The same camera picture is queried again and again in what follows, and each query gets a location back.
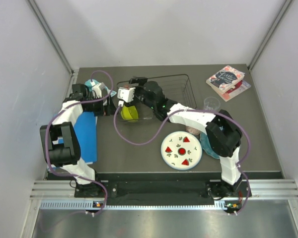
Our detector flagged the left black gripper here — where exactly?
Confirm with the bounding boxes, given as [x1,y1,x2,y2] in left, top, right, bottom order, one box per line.
[84,94,120,117]

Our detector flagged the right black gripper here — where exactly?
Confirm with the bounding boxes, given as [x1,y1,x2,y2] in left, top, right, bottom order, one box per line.
[125,76,156,110]

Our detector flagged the lime green bowl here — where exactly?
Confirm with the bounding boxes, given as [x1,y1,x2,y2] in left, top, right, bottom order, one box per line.
[121,106,139,120]

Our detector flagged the black wire dish rack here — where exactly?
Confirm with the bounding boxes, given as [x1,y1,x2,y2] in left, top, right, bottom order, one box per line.
[117,74,197,123]

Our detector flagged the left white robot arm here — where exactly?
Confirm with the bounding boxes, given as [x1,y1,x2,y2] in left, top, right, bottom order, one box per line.
[40,80,114,197]

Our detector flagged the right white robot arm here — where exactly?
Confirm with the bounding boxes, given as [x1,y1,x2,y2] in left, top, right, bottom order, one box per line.
[129,77,242,196]

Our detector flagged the blue folder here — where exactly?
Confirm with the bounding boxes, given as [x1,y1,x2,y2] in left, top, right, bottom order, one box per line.
[48,112,97,167]

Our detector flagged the teal cat-ear headphones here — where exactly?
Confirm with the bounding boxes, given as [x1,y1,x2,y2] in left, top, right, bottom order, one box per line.
[84,79,110,98]

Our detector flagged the pink floral mug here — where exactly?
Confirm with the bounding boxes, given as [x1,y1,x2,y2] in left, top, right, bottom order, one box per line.
[186,126,201,136]

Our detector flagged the white watermelon plate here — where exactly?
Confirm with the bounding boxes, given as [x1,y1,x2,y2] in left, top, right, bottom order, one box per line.
[160,131,203,171]

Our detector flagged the clear plastic cup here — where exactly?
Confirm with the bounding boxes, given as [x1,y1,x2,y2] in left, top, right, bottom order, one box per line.
[203,97,221,112]

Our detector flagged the teal scalloped plate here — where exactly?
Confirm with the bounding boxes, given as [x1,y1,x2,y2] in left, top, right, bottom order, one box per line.
[200,132,220,159]

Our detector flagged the floral cover book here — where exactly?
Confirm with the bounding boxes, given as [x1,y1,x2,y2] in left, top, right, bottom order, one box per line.
[206,65,245,94]

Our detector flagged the lower pink book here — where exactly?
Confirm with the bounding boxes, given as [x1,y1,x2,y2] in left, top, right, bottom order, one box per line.
[220,80,251,102]

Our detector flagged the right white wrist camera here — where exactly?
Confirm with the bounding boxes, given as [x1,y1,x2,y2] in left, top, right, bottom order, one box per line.
[117,87,136,107]

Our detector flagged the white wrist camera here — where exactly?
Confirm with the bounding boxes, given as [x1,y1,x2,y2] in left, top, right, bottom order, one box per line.
[117,87,136,107]
[91,80,108,99]

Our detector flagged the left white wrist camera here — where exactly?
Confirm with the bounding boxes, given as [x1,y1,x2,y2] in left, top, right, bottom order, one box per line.
[91,80,108,99]

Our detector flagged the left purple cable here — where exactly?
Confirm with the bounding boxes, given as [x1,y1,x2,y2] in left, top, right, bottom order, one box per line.
[39,70,115,216]

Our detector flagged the purple cable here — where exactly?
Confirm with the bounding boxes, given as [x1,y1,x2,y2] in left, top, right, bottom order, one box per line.
[39,70,115,216]
[113,100,251,216]

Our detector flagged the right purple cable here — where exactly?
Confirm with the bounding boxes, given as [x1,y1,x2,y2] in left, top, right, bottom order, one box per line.
[113,100,251,216]

